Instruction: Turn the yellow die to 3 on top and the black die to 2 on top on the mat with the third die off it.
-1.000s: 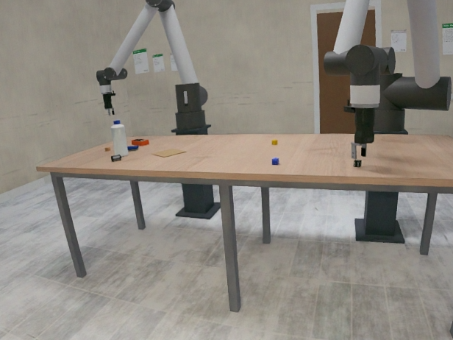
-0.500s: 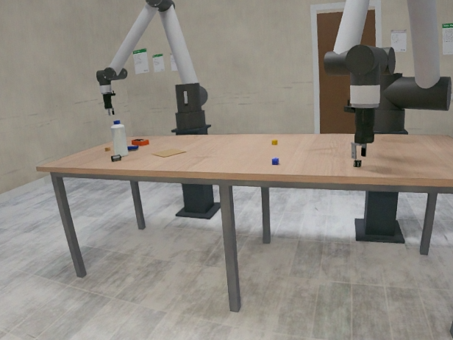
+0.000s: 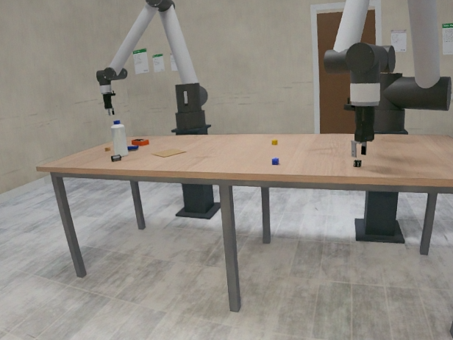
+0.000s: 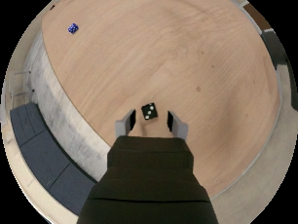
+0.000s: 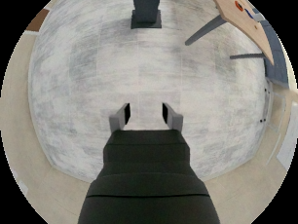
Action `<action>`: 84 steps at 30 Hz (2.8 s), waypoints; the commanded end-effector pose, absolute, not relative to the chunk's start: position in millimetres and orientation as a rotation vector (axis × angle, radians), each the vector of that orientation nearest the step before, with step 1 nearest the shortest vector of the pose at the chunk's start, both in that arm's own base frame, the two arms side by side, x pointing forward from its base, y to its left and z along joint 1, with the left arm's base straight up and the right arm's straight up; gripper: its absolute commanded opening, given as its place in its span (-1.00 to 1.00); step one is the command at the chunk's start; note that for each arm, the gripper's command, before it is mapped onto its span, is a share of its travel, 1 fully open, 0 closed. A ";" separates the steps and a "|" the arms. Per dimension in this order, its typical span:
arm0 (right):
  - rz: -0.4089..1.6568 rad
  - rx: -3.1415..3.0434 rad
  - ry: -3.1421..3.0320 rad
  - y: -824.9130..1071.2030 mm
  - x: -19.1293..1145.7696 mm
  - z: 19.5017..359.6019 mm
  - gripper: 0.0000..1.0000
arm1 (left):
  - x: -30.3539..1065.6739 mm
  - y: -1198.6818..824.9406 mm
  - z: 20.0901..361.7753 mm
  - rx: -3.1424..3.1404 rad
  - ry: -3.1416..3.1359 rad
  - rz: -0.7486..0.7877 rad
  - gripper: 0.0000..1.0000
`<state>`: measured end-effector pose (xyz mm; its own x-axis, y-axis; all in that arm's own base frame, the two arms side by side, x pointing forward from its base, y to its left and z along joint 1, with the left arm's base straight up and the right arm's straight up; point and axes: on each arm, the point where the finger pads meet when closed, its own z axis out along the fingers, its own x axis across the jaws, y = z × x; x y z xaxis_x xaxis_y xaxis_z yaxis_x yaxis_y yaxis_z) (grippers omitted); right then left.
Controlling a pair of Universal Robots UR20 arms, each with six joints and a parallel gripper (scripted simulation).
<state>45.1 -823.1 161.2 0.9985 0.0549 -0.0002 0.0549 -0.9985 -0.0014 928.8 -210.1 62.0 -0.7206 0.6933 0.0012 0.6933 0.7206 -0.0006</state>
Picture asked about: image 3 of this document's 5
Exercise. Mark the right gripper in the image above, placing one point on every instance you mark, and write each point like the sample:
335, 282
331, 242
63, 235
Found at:
106, 90

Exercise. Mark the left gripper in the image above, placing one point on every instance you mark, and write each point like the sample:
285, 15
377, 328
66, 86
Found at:
364, 97

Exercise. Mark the tan mat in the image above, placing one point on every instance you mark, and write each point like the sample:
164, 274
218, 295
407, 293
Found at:
168, 152

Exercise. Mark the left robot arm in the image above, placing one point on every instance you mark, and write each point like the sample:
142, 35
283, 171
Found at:
365, 62

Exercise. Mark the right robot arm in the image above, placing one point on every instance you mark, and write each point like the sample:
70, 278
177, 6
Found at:
188, 99

